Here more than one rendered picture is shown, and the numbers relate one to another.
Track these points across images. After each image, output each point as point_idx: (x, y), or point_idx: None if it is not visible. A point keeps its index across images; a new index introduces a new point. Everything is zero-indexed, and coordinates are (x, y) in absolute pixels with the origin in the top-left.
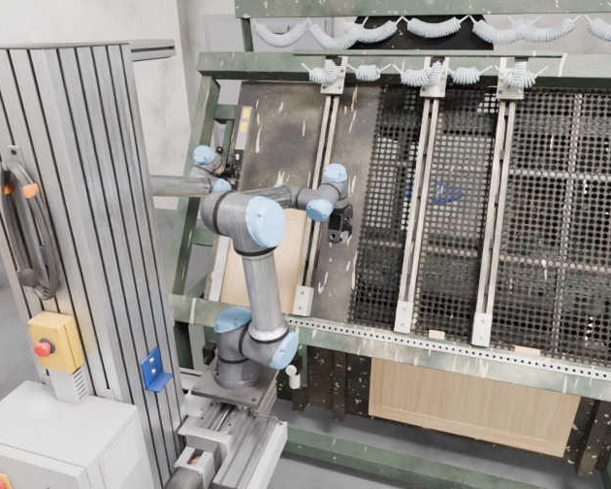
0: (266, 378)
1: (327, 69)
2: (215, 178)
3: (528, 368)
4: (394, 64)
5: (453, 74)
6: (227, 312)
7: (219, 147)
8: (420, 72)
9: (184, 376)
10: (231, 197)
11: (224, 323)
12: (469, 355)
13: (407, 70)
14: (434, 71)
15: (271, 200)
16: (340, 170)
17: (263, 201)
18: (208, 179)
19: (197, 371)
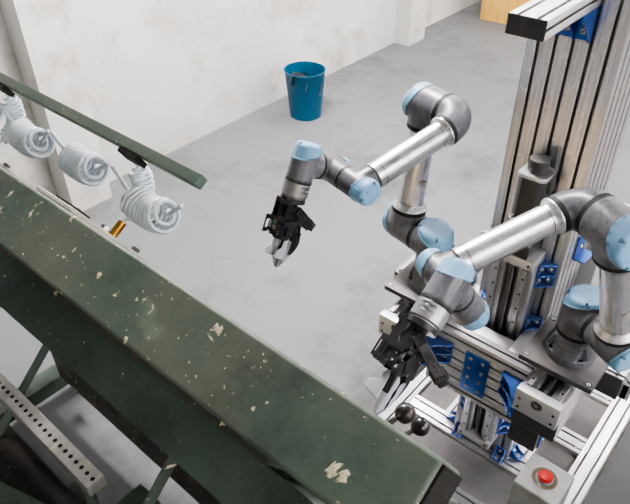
0: (405, 270)
1: (153, 180)
2: (438, 258)
3: None
4: (46, 130)
5: None
6: (441, 232)
7: (405, 402)
8: (29, 122)
9: (480, 336)
10: (446, 91)
11: (446, 221)
12: None
13: (38, 129)
14: (24, 109)
15: (416, 84)
16: (303, 140)
17: (423, 82)
18: (452, 248)
19: (466, 338)
